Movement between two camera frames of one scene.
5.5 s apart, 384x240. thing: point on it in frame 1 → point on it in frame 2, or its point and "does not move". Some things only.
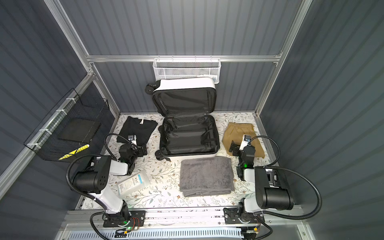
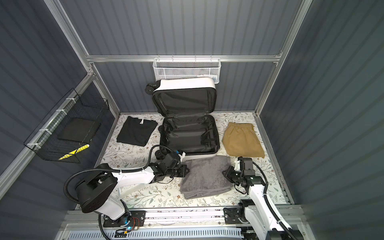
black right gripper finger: x=235 y=149 → x=231 y=174
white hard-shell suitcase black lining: x=190 y=127 does not move
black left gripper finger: x=144 y=147 → x=184 y=170
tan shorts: x=235 y=132 does not move
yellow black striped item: x=75 y=151 does not move
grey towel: x=206 y=176 does not move
